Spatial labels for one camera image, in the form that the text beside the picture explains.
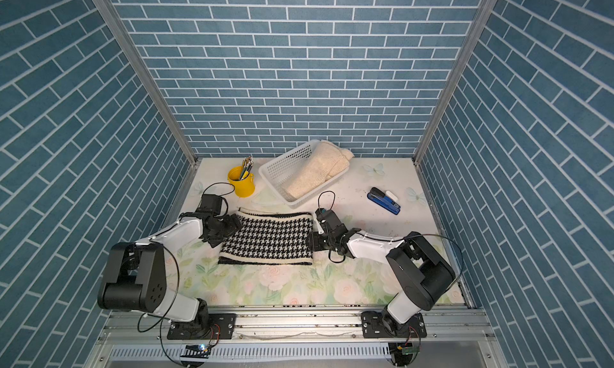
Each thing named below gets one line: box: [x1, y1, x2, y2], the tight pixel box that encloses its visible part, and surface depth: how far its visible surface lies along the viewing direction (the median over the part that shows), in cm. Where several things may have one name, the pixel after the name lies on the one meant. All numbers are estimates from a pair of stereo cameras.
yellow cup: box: [227, 165, 256, 198], surface depth 105 cm
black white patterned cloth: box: [218, 207, 314, 265], surface depth 91 cm
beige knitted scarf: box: [285, 140, 355, 200], surface depth 106 cm
